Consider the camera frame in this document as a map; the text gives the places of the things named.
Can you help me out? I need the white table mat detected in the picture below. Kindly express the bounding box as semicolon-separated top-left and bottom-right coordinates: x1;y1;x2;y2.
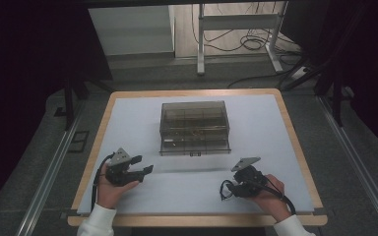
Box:
77;93;315;215

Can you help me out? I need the white metal desk frame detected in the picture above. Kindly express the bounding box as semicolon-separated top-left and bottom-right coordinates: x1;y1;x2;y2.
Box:
196;3;284;77

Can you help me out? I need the white panel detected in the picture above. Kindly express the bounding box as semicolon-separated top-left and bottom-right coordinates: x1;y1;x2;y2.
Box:
88;4;175;57

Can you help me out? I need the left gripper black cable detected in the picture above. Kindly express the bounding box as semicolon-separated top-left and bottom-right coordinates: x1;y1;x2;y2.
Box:
91;151;116;210

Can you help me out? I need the smoky clear drawer box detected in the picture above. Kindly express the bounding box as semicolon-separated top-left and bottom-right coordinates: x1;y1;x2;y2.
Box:
158;100;232;157

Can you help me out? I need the dark curtain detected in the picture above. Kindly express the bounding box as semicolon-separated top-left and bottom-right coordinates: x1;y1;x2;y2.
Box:
280;0;378;161
0;0;113;219

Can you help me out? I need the person's right hand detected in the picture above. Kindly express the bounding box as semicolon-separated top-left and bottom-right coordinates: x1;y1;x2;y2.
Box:
250;173;291;223

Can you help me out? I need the black metal stand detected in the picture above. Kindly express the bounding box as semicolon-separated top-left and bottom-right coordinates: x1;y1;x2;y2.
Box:
280;55;353;128
62;75;114;132

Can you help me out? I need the bundle of floor cables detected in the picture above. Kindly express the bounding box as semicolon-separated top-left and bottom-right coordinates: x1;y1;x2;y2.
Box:
191;2;304;55

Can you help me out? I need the black floor cable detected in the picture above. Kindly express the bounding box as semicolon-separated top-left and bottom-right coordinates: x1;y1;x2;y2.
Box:
226;70;301;89

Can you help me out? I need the person's left hand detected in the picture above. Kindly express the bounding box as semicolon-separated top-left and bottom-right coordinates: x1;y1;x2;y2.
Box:
96;165;141;210

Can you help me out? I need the aluminium floor rail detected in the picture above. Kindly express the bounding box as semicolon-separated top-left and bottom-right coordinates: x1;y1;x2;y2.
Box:
15;101;86;236
317;94;378;236

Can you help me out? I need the black cord bracelet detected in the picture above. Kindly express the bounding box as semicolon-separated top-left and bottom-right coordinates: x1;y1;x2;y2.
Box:
219;179;235;202

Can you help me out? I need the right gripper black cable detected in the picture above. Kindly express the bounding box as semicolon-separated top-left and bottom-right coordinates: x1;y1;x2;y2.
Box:
252;176;297;215

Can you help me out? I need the white power strip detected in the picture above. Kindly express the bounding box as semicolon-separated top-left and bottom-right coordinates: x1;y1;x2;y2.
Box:
289;66;310;82

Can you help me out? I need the black floor bracket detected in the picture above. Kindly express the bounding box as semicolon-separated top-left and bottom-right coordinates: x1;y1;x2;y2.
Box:
67;130;91;153

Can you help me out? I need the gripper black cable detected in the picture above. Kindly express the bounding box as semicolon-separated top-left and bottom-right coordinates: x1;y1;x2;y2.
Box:
91;151;116;210
252;176;297;215

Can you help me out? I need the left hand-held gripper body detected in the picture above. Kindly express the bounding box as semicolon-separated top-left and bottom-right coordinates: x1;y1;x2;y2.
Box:
104;147;137;187

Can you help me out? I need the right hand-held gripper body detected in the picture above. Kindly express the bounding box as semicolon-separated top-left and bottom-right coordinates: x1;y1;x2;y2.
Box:
230;156;268;199

